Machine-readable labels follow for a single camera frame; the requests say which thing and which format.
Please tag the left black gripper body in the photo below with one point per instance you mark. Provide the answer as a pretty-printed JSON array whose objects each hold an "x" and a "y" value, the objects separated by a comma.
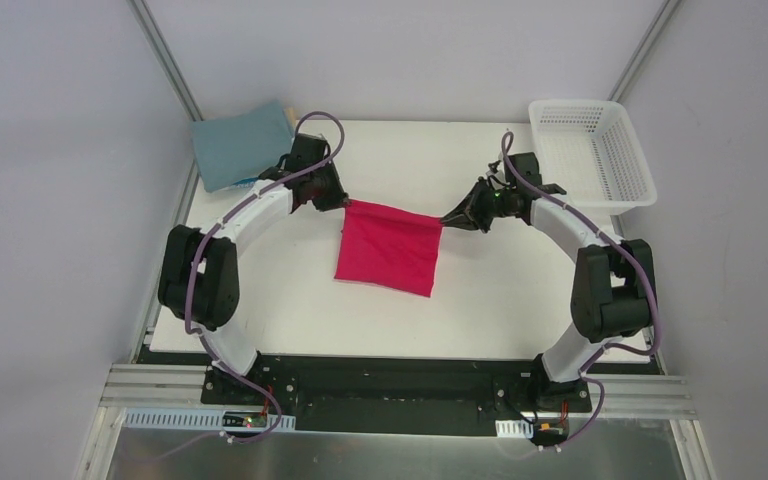
[{"x": 326, "y": 195}]

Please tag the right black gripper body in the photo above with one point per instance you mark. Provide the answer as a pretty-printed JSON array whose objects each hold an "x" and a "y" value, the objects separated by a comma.
[{"x": 479, "y": 206}]

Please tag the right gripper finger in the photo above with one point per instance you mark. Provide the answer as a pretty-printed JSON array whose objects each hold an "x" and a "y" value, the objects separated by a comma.
[
  {"x": 476, "y": 206},
  {"x": 467, "y": 221}
]

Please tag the red t shirt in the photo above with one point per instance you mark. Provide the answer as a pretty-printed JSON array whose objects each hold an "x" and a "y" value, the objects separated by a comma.
[{"x": 389, "y": 247}]

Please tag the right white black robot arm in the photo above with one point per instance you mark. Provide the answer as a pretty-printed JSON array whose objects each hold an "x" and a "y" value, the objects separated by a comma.
[{"x": 612, "y": 283}]

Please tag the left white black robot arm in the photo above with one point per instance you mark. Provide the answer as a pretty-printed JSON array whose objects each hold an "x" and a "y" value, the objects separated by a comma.
[{"x": 199, "y": 280}]

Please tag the folded blue white t shirt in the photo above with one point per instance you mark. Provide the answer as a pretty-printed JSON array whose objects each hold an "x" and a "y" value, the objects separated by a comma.
[{"x": 245, "y": 183}]

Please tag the folded beige t shirt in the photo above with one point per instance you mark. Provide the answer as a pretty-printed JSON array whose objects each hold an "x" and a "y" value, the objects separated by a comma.
[{"x": 291, "y": 116}]

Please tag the folded teal t shirt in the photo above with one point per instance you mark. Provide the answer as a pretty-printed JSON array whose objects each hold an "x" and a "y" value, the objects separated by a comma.
[{"x": 233, "y": 148}]

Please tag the white plastic basket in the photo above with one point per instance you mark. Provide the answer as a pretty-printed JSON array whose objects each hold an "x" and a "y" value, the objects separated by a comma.
[{"x": 590, "y": 148}]

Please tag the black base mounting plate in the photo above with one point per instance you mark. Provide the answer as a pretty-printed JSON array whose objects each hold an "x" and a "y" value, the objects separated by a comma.
[{"x": 462, "y": 398}]

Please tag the right white cable duct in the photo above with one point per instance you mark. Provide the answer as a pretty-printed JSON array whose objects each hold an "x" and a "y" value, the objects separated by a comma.
[{"x": 518, "y": 429}]

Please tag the white cable duct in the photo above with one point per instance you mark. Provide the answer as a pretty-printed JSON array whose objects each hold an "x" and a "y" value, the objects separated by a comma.
[
  {"x": 518, "y": 429},
  {"x": 235, "y": 421}
]

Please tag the left aluminium corner post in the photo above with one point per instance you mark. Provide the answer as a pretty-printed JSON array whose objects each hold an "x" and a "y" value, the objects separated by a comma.
[{"x": 163, "y": 53}]

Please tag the aluminium corner post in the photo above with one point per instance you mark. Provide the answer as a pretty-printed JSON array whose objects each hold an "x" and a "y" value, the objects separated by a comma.
[
  {"x": 643, "y": 50},
  {"x": 163, "y": 53}
]

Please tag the right aluminium corner post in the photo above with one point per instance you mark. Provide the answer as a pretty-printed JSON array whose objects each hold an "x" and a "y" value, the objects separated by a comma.
[{"x": 643, "y": 50}]

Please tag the aluminium frame rail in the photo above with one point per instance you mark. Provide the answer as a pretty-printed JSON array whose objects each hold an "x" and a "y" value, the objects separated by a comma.
[{"x": 181, "y": 386}]

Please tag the left white cable duct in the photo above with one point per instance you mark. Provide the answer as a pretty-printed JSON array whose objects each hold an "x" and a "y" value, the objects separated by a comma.
[{"x": 235, "y": 421}]

